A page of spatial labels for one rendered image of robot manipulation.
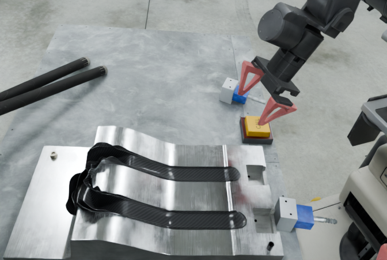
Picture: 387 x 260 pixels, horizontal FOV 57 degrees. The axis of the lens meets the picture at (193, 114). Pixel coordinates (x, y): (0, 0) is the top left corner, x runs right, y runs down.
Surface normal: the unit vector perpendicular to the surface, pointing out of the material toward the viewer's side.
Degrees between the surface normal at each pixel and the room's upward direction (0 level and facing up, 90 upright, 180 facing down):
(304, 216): 0
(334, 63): 0
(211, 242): 3
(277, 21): 63
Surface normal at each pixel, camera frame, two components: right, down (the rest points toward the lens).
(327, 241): 0.08, -0.72
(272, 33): -0.80, -0.16
